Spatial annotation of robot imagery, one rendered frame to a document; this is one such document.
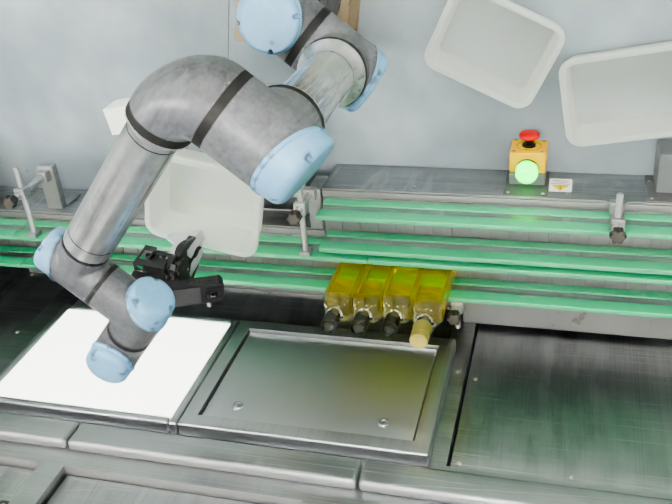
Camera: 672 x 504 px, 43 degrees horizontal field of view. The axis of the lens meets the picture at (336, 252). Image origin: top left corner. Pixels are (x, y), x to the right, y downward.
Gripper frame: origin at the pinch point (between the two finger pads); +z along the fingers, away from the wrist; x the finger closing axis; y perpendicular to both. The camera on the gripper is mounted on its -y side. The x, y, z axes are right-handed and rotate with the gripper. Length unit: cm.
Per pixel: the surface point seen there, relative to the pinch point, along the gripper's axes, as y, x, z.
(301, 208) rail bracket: -15.1, -0.2, 14.0
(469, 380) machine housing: -53, 25, 2
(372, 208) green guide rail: -28.2, 1.0, 19.6
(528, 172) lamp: -57, -8, 27
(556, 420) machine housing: -70, 21, -7
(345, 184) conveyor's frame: -21.0, 0.7, 25.6
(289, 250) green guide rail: -12.2, 11.9, 14.6
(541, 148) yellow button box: -58, -11, 33
